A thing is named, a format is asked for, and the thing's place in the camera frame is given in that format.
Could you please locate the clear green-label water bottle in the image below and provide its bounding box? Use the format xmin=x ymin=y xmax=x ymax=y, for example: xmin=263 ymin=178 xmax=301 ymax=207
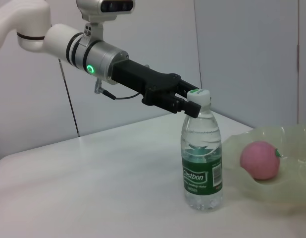
xmin=180 ymin=89 xmax=224 ymax=212

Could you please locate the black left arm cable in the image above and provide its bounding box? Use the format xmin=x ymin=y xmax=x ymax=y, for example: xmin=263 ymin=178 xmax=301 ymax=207
xmin=93 ymin=78 xmax=144 ymax=102

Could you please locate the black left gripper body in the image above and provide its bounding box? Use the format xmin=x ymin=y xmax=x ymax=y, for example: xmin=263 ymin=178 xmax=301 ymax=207
xmin=111 ymin=59 xmax=182 ymax=114

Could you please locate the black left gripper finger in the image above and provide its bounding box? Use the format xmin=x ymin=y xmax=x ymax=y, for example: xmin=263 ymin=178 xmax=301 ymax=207
xmin=177 ymin=80 xmax=200 ymax=97
xmin=173 ymin=95 xmax=203 ymax=118

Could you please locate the pink toy peach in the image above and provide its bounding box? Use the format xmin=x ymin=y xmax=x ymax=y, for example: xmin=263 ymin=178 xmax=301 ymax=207
xmin=240 ymin=140 xmax=283 ymax=181

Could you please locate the pale green glass fruit plate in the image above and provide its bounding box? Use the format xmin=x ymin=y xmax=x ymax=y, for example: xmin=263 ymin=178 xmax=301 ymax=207
xmin=220 ymin=124 xmax=306 ymax=217

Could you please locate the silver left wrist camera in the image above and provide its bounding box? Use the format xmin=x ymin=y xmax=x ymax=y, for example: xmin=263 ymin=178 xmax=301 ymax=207
xmin=76 ymin=0 xmax=137 ymax=47

